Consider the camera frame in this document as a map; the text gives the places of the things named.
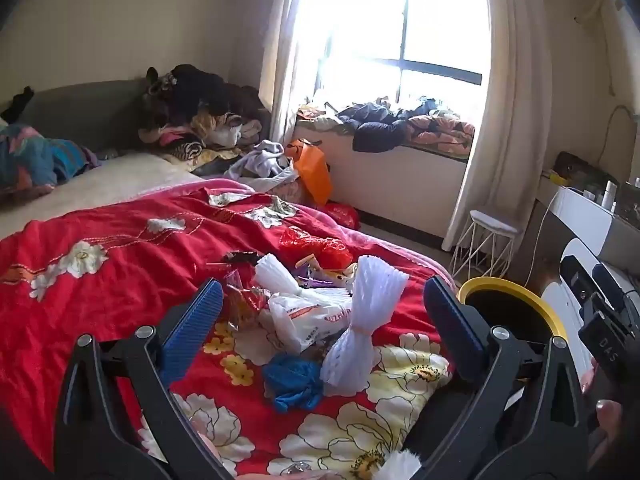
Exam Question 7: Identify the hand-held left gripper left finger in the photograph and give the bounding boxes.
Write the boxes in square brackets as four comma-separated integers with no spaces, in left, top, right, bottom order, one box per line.
[52,278,236,480]

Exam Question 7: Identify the beige bed sheet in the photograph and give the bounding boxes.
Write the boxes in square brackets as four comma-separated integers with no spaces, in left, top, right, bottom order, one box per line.
[0,152,206,241]

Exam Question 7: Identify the clear red wrapper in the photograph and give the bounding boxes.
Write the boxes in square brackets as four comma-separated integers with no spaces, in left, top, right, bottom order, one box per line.
[224,269,271,333]

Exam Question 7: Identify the black cloth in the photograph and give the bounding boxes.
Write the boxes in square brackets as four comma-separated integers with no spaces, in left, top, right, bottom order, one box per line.
[0,86,35,122]

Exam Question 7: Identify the black jacket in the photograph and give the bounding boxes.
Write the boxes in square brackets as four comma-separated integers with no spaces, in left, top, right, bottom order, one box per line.
[337,101,441,153]

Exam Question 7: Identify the orange bag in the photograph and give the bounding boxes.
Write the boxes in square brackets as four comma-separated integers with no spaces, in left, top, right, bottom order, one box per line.
[286,138,333,206]

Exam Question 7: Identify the orange patterned quilt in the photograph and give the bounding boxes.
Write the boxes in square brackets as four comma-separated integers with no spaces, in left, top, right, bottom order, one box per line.
[407,112,476,158]

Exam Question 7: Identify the brown bag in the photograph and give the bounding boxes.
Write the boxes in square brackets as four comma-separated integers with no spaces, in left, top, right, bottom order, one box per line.
[555,151,621,188]

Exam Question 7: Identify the blue floral quilt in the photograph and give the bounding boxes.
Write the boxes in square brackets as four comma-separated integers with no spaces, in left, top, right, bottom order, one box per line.
[0,124,101,201]

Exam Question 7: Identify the person's right hand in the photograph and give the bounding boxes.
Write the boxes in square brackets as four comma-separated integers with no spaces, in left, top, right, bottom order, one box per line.
[580,360,624,437]

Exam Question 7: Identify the blue plastic bag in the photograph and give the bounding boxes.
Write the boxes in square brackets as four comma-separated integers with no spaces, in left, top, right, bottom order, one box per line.
[262,352,326,411]

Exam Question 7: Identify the orange snack packet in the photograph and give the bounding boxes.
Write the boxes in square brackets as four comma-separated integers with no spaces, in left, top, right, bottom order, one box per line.
[295,255,358,291]

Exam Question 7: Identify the red plastic bag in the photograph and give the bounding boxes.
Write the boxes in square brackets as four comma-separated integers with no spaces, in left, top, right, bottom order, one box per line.
[279,226,353,271]

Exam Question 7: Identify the yellow trash bin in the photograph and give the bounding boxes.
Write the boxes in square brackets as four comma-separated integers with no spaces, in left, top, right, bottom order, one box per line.
[457,276,568,356]

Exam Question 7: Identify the pale grey garment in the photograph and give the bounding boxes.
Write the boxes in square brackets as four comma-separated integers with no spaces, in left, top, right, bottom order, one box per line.
[232,140,301,181]

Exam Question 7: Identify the white wire stool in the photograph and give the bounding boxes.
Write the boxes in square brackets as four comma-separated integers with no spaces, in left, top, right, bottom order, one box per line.
[450,209,523,281]

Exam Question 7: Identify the white plastic bag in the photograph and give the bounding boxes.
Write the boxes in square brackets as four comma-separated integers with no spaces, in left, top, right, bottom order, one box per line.
[267,290,356,356]

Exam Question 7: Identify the pile of clothes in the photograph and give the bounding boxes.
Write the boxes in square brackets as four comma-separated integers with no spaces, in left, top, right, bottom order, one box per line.
[139,64,273,166]

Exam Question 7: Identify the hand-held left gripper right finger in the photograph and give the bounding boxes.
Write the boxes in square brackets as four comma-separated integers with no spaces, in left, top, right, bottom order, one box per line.
[400,276,591,480]

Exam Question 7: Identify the small white foam net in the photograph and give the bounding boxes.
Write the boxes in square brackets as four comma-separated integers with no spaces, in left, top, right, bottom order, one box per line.
[254,253,301,295]

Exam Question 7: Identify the wide cream curtain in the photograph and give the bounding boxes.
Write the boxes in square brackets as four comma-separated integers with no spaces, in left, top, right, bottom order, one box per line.
[442,0,553,251]

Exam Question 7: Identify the white desk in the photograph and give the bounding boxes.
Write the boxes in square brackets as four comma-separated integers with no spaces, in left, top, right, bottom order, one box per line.
[537,172,640,271]

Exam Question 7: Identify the narrow cream curtain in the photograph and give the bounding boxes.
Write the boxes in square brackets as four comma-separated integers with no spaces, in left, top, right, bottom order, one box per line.
[259,0,321,146]

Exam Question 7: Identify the purple wrapper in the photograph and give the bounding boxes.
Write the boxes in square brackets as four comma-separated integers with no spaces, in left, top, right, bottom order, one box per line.
[292,267,326,288]

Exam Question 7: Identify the grey headboard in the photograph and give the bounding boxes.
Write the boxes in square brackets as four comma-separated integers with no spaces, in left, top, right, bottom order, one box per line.
[0,79,166,153]

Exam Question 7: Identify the shiny red bag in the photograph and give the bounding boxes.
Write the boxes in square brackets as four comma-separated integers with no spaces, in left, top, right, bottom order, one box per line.
[320,201,361,231]

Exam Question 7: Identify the window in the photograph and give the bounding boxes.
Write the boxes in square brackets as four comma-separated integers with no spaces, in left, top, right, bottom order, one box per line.
[300,0,488,106]

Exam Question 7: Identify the red floral blanket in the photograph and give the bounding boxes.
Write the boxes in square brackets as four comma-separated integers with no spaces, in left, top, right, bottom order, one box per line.
[0,177,456,480]

